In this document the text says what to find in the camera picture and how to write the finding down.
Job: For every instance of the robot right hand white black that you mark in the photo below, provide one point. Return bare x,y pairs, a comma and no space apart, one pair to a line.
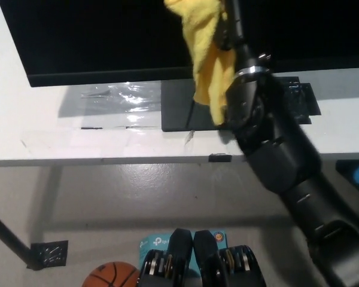
231,27

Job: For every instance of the yellow microfiber cloth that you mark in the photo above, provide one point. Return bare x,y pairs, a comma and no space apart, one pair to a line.
206,59

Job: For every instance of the black HP computer monitor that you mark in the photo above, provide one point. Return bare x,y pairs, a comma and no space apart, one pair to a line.
107,36

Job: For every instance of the white desk leg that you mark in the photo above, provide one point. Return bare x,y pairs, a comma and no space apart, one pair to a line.
46,203

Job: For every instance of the small black tape piece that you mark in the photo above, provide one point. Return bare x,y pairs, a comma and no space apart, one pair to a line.
220,157

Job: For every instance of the clear plastic sheet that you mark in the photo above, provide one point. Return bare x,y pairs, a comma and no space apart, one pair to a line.
113,104

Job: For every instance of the thin black tape strip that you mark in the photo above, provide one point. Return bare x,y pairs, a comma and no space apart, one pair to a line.
91,128

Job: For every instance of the black flat object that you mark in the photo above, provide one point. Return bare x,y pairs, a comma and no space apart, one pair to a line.
345,167

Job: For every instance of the teal tp-link box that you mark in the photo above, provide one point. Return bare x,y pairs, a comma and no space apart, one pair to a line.
155,240

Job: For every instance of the orange basketball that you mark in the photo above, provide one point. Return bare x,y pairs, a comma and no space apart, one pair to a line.
112,276

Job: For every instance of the black floor tape patch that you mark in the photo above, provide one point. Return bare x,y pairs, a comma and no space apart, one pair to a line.
52,252

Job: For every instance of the black metal pole leg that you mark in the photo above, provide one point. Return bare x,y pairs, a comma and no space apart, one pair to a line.
9,234

